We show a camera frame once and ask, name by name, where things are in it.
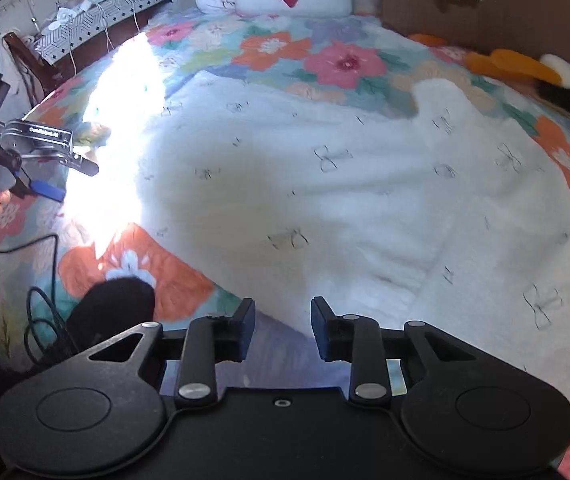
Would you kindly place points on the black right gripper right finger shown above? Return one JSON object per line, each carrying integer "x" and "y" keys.
{"x": 356, "y": 340}

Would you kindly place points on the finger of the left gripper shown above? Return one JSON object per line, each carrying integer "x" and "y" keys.
{"x": 81, "y": 164}
{"x": 27, "y": 187}

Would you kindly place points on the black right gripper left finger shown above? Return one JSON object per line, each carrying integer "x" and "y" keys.
{"x": 209, "y": 341}

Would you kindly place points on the white bow-print garment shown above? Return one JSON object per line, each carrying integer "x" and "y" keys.
{"x": 448, "y": 217}

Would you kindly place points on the floral quilted bedspread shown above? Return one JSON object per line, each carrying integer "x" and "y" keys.
{"x": 350, "y": 62}

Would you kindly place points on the black sock foot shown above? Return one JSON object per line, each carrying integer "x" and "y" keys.
{"x": 108, "y": 309}

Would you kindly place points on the patterned cloth side table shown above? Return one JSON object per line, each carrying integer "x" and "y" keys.
{"x": 53, "y": 57}

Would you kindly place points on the orange black white plush toy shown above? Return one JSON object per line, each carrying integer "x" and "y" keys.
{"x": 548, "y": 78}

